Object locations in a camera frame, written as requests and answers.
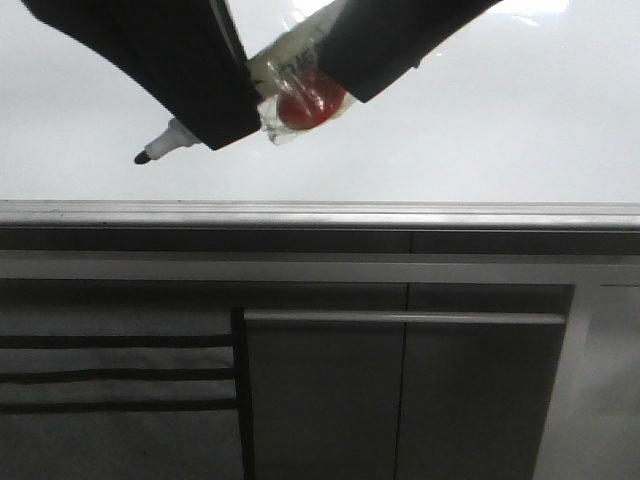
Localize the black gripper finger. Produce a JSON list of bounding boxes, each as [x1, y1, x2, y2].
[[25, 0, 261, 150], [318, 0, 496, 103]]

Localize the red round magnet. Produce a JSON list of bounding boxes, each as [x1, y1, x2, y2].
[[277, 69, 347, 131]]

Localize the white whiteboard marker pen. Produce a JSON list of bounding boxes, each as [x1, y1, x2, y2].
[[133, 0, 346, 166]]

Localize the grey metal cabinet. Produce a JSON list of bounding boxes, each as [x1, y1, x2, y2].
[[1, 227, 639, 479]]

